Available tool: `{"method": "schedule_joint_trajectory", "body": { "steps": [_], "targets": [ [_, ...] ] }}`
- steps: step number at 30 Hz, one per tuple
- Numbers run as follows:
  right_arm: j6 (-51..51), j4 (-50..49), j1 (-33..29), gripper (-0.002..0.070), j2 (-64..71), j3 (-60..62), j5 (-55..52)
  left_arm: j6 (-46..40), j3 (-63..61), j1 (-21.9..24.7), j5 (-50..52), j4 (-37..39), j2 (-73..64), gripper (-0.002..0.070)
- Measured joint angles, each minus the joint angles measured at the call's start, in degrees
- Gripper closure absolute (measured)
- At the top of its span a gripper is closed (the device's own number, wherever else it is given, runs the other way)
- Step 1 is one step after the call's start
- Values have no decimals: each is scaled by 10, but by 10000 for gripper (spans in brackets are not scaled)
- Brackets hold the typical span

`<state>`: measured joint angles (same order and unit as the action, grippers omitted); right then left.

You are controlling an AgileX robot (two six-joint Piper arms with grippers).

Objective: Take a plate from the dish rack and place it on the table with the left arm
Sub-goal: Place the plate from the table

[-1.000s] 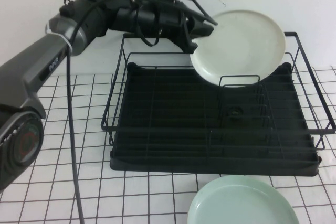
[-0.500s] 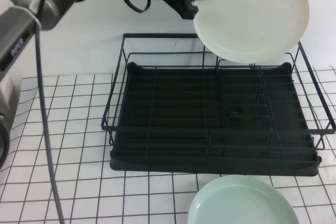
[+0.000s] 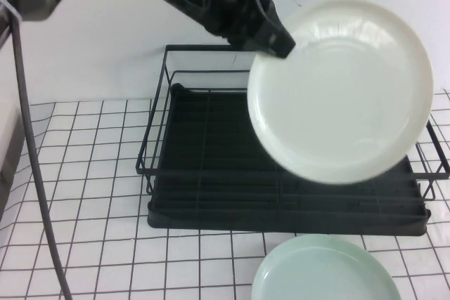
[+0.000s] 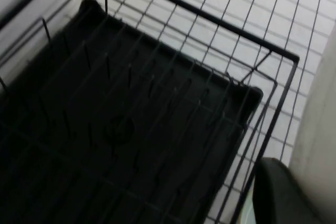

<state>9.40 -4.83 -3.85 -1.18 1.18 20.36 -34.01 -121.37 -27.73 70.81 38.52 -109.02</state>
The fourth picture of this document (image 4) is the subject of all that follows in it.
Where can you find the white black-grid tablecloth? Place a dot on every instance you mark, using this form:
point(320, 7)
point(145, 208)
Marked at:
point(262, 3)

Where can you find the white round plate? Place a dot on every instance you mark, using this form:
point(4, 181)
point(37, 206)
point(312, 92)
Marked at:
point(320, 129)

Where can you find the black plastic drip tray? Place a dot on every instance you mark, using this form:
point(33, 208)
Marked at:
point(131, 155)

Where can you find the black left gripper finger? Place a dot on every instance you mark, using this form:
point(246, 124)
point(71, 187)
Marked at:
point(278, 197)

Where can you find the pale green round plate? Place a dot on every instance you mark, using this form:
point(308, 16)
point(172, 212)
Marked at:
point(249, 212)

